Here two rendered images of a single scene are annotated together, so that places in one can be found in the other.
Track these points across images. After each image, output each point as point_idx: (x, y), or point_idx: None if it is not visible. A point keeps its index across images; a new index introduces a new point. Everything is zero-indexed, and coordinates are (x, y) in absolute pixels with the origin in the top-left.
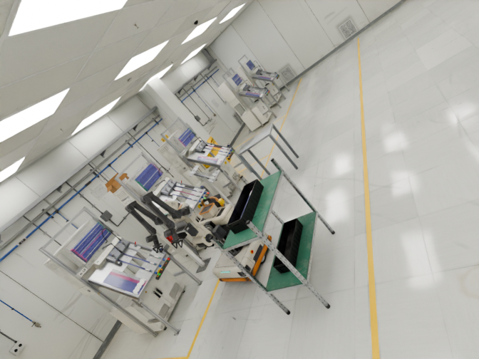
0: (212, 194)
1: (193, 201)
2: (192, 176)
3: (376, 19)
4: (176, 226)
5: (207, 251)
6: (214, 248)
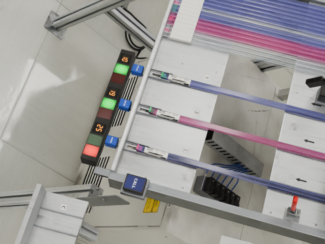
0: (68, 194)
1: (175, 64)
2: (222, 238)
3: None
4: (252, 81)
5: (104, 57)
6: (70, 32)
